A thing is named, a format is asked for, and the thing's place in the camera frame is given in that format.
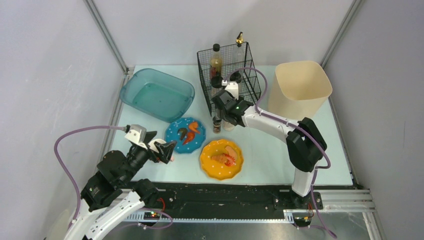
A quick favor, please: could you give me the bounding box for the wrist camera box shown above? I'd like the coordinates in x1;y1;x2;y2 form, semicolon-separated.
221;80;239;100
124;124;148;150

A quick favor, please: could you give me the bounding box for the pink white mug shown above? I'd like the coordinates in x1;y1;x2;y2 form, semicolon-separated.
149;138;175;162

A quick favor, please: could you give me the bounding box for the red toy food piece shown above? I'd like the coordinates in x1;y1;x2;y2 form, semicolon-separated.
211;153;236;167

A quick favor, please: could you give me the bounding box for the blue polka dot plate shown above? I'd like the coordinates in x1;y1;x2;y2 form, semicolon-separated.
164;117;206;154

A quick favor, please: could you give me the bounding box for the brown sauce bottle black cap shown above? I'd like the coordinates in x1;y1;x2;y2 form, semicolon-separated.
209;43;223;79

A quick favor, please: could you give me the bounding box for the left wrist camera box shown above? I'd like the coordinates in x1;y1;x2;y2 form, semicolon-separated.
124;124;148;150

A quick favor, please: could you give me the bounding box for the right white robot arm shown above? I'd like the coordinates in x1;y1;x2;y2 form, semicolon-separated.
212;90;328;197

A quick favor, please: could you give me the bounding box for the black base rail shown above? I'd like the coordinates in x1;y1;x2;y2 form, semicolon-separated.
147;182;323;221

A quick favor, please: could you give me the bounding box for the white-bead shaker jar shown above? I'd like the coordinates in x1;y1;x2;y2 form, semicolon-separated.
222;120;235;132
210;75;224;97

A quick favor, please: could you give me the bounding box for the left aluminium frame post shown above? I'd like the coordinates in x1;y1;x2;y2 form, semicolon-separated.
83;0;129;74

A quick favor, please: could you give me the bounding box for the small spice jar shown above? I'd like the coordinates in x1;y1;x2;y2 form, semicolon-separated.
212;116;222;134

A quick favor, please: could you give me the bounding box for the aluminium frame post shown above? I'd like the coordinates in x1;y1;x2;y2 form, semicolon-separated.
83;0;129;74
320;0;365;69

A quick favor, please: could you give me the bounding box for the orange toy shrimp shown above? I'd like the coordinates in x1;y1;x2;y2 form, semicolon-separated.
188;121;200;134

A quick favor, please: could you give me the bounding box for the beige waste bin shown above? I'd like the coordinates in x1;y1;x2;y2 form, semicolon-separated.
267;60;333;120

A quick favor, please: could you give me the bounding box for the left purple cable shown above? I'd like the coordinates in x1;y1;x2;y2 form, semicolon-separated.
53;125;127;221

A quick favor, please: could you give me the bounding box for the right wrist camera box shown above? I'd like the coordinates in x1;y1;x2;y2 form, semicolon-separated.
221;80;239;100

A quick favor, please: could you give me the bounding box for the teal plastic tub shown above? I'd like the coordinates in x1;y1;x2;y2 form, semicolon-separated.
119;68;195;123

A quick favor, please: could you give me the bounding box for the dark toy shrimp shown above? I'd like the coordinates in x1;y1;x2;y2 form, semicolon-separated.
177;127;188;141

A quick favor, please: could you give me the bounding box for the yellow polka dot plate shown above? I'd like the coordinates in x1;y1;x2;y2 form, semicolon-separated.
199;139;244;181

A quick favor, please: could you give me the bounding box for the black wire rack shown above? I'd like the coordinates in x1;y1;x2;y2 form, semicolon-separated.
197;42;262;117

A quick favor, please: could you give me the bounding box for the peach toy food slice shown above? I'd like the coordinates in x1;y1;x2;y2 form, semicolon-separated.
225;145;238;160

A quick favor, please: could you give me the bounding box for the red toy shrimp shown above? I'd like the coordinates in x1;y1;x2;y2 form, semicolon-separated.
183;131;196;145

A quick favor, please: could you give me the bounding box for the right aluminium frame post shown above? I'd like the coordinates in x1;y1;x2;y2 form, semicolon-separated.
320;0;365;69

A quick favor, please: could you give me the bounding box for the gold spout glass bottle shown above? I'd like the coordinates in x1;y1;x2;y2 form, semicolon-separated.
233;31;245;69

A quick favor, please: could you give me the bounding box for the white powder dispenser bottle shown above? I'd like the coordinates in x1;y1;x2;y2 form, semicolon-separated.
229;71;243;84

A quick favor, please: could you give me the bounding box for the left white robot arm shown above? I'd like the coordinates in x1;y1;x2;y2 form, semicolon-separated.
46;124;177;240

